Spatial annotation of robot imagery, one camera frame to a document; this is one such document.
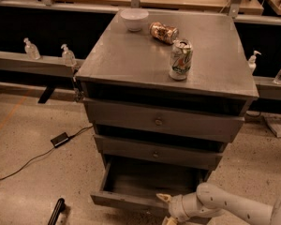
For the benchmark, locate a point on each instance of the brown crushed soda can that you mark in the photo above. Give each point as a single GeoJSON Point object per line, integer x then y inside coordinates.
{"type": "Point", "coordinates": [164, 33]}

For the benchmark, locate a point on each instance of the clear pump bottle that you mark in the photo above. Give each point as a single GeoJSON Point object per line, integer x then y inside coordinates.
{"type": "Point", "coordinates": [31, 49]}
{"type": "Point", "coordinates": [68, 56]}

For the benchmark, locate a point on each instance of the black power adapter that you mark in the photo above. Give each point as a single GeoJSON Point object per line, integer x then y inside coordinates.
{"type": "Point", "coordinates": [59, 140]}

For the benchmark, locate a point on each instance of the white pump bottle right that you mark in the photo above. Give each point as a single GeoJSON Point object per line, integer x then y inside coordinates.
{"type": "Point", "coordinates": [252, 61]}

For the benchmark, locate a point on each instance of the grey top drawer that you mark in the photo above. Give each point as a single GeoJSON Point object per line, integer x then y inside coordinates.
{"type": "Point", "coordinates": [206, 126]}

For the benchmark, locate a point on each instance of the grey middle drawer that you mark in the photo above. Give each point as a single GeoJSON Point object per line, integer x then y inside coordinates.
{"type": "Point", "coordinates": [156, 152]}

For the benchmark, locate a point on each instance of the grey wooden drawer cabinet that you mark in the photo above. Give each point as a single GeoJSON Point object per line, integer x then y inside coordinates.
{"type": "Point", "coordinates": [133, 67]}

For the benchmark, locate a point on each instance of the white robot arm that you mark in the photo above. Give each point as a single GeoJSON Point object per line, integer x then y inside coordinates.
{"type": "Point", "coordinates": [208, 201]}

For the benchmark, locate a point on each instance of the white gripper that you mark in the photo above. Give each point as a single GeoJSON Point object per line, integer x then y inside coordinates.
{"type": "Point", "coordinates": [176, 208]}

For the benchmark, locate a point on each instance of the grey metal rail shelf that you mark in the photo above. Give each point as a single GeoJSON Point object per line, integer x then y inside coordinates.
{"type": "Point", "coordinates": [50, 70]}

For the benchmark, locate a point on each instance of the black cylindrical handle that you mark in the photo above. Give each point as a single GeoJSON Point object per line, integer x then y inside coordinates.
{"type": "Point", "coordinates": [58, 209]}

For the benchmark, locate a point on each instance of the clear pump bottle far left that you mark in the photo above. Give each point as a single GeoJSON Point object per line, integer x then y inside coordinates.
{"type": "Point", "coordinates": [31, 49]}

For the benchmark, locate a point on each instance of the white ceramic bowl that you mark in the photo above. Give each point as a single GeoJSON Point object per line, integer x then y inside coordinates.
{"type": "Point", "coordinates": [134, 18]}

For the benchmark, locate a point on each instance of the grey drawer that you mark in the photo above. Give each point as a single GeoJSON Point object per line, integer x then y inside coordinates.
{"type": "Point", "coordinates": [156, 152]}
{"type": "Point", "coordinates": [206, 126]}
{"type": "Point", "coordinates": [132, 184]}

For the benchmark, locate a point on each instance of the grey wooden block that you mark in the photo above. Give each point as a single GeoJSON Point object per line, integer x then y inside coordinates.
{"type": "Point", "coordinates": [274, 125]}

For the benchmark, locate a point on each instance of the white green soda can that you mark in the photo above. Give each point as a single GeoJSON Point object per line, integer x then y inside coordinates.
{"type": "Point", "coordinates": [180, 59]}

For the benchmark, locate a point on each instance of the grey bottom drawer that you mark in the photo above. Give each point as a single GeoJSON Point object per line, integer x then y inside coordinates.
{"type": "Point", "coordinates": [132, 184]}

